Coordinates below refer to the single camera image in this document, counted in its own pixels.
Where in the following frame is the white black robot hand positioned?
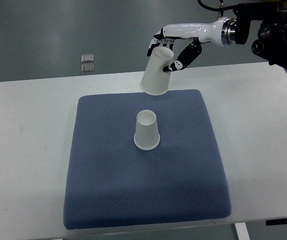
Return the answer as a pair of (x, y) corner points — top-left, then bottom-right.
(147, 17), (235, 72)

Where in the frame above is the white paper cup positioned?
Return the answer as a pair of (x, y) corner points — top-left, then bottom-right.
(133, 109), (160, 151)
(139, 46), (174, 96)

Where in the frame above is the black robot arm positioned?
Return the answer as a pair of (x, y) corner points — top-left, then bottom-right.
(232, 0), (287, 70)

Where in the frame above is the upper metal floor plate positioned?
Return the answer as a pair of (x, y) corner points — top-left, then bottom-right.
(81, 53), (94, 63)

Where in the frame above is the metal floor plate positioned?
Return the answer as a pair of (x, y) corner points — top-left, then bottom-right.
(81, 64), (95, 74)
(81, 53), (94, 63)

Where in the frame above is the lower metal floor plate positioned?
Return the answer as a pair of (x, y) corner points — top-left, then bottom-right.
(81, 64), (95, 74)

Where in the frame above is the blue mesh cushion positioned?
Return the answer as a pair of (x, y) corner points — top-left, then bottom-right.
(63, 89), (231, 230)

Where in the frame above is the white table leg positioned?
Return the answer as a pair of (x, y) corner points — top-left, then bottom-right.
(234, 222), (250, 240)

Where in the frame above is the black table control panel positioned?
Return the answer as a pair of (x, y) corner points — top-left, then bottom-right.
(265, 218), (287, 226)

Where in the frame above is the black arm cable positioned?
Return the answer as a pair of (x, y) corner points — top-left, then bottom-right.
(197, 0), (237, 12)

